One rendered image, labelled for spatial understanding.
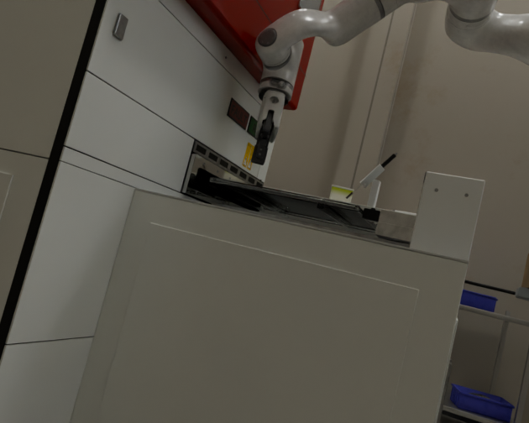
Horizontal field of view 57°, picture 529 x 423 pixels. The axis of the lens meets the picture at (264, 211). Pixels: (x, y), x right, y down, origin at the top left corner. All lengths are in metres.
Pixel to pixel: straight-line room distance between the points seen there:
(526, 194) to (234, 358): 3.19
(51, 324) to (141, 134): 0.39
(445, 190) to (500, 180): 2.99
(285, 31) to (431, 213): 0.55
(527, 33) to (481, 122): 2.76
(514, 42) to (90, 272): 1.01
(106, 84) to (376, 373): 0.65
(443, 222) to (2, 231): 0.73
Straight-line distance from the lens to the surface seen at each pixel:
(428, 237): 0.85
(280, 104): 1.16
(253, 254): 0.85
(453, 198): 0.86
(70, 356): 1.00
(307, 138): 4.20
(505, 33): 1.27
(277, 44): 1.16
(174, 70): 1.06
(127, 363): 0.98
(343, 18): 1.24
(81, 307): 0.97
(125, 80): 0.95
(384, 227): 1.04
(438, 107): 4.04
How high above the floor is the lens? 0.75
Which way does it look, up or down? 5 degrees up
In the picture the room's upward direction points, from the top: 14 degrees clockwise
